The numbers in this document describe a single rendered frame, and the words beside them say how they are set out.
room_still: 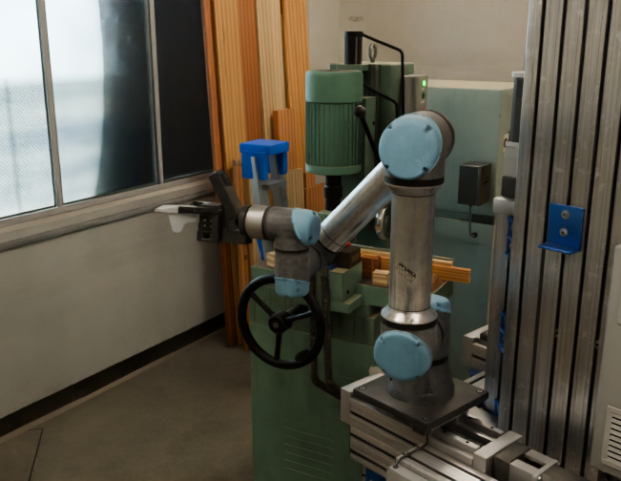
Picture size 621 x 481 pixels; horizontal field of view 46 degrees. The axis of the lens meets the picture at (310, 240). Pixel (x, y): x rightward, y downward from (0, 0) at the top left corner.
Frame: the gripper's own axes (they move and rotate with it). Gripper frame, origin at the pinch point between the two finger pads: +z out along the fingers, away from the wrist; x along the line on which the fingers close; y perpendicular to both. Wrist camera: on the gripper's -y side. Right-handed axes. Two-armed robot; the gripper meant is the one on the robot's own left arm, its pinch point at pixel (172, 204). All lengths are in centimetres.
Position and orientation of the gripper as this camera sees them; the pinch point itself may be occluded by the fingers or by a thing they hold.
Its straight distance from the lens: 171.6
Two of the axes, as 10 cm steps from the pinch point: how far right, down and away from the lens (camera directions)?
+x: 3.8, -1.1, 9.2
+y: -0.5, 9.9, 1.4
